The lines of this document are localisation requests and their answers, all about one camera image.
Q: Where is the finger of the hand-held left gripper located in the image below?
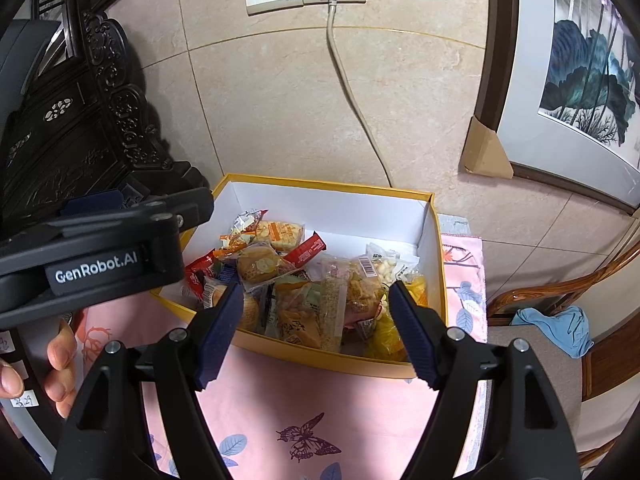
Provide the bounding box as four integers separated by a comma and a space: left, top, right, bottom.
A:
64, 189, 126, 218
52, 187, 216, 247

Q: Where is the round pastry packet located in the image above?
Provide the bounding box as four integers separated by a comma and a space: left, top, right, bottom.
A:
236, 242, 282, 285

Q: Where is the clear peanut packet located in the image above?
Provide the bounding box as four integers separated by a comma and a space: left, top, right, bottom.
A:
365, 242, 421, 321

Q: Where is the cardboard corner protector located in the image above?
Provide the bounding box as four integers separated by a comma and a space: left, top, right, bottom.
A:
460, 116, 515, 180

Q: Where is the blue cloth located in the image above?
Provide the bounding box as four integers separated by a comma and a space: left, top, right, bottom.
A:
510, 305, 595, 360

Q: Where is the wooden chair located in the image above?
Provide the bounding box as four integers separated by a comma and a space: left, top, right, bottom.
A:
485, 240, 640, 471

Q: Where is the person's left hand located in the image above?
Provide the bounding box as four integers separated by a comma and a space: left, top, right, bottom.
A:
0, 318, 80, 419

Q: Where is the grey power cable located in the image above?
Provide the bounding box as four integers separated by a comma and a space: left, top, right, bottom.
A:
326, 1, 396, 188

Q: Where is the yellow cake packet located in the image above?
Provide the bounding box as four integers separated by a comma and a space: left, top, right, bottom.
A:
370, 275, 430, 364

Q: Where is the carved dark wood furniture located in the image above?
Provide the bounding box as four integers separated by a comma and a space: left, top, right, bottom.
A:
0, 0, 212, 241

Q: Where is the small square cracker packet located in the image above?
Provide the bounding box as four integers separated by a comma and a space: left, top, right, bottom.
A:
257, 220, 306, 252

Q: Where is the yellow cardboard box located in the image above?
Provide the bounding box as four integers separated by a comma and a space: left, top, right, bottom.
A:
150, 173, 448, 380

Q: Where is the large framed lotus painting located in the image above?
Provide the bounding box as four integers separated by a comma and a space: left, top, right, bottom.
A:
472, 0, 640, 217

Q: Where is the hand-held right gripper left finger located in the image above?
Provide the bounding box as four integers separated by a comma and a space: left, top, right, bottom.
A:
50, 282, 246, 480

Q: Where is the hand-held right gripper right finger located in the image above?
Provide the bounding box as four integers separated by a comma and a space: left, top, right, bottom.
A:
389, 280, 584, 480

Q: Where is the red snack packet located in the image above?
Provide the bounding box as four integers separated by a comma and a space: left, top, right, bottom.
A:
184, 255, 219, 304
282, 231, 327, 267

